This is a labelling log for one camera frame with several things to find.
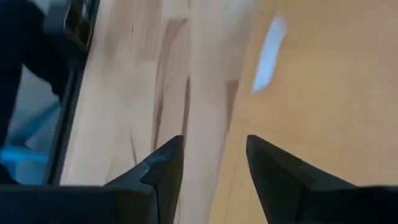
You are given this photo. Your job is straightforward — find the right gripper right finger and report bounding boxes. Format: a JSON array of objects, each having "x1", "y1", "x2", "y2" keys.
[{"x1": 246, "y1": 135, "x2": 357, "y2": 224}]

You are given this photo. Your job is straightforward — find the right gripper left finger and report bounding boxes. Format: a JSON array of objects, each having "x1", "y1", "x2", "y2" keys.
[{"x1": 104, "y1": 135, "x2": 184, "y2": 224}]

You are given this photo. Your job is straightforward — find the blue-grey panel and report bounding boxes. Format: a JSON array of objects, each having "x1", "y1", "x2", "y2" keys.
[{"x1": 0, "y1": 67, "x2": 62, "y2": 185}]

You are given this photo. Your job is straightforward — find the yellow towel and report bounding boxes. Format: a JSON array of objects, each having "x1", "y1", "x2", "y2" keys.
[{"x1": 208, "y1": 0, "x2": 398, "y2": 224}]

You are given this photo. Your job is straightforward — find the black table frame rails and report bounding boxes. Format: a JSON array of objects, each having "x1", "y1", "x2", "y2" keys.
[{"x1": 46, "y1": 0, "x2": 102, "y2": 185}]

